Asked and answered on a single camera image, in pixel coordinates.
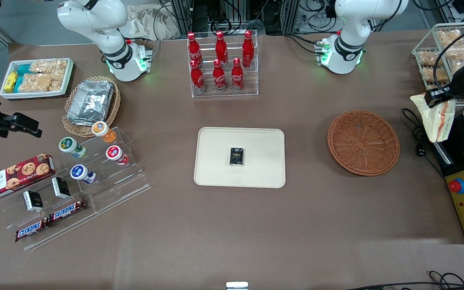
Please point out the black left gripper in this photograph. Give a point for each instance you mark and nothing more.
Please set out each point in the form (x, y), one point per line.
(456, 85)

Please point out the triangular sandwich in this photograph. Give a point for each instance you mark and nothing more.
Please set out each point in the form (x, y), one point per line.
(437, 121)

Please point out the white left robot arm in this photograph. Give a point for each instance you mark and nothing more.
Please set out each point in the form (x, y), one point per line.
(349, 24)

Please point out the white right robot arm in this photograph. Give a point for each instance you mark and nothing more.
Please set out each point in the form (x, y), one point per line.
(95, 20)

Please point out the white snack tray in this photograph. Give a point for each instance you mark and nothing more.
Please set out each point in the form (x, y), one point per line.
(67, 80)

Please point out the light oval wicker basket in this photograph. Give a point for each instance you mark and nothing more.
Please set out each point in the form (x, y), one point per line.
(113, 108)

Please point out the round brown wicker basket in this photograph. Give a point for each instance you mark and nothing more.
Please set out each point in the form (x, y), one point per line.
(363, 143)

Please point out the beige rectangular tray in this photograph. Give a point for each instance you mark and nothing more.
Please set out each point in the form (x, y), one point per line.
(216, 161)

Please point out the small black box on tray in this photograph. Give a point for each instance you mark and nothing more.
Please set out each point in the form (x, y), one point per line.
(237, 157)

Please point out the brown cracker packet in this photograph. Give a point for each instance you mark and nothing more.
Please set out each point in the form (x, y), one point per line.
(427, 58)
(462, 53)
(429, 75)
(450, 37)

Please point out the teal snack packet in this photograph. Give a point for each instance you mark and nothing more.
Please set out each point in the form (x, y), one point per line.
(18, 83)
(24, 69)

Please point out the clear rice cracker packet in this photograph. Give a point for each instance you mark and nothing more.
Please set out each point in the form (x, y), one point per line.
(40, 82)
(48, 65)

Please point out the yellow snack packet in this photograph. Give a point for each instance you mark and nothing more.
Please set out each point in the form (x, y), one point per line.
(10, 81)

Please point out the green lid yogurt cup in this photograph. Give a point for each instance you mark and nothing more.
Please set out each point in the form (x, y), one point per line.
(70, 146)

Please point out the red Walkers cookie box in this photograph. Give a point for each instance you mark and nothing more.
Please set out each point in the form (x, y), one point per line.
(14, 177)

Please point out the black equipment base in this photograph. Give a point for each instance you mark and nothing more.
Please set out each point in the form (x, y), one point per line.
(455, 161)

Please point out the stacked aluminium foil trays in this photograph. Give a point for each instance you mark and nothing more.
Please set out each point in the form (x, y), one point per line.
(91, 102)

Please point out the small black white box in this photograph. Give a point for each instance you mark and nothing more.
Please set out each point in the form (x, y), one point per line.
(61, 187)
(33, 200)

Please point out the blue lid yogurt cup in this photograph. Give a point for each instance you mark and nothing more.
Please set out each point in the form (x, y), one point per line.
(81, 173)

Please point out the orange lid yogurt cup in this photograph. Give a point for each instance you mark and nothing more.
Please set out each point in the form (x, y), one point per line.
(102, 131)

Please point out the red lid yogurt cup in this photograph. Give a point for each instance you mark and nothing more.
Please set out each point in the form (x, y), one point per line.
(115, 154)

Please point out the Snickers chocolate bar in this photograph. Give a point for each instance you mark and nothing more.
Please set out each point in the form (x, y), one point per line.
(30, 229)
(67, 210)

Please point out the clear acrylic stepped display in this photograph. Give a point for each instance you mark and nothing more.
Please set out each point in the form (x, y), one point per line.
(119, 189)

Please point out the beige cloth bag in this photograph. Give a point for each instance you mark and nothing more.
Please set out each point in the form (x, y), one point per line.
(147, 22)

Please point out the red cola bottle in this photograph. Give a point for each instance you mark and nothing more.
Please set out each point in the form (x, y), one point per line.
(248, 48)
(197, 78)
(193, 50)
(221, 48)
(218, 77)
(237, 75)

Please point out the clear acrylic bottle rack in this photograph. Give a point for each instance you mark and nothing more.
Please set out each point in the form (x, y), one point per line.
(252, 80)

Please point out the aluminium frame rack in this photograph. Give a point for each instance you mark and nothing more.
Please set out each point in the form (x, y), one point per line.
(232, 12)

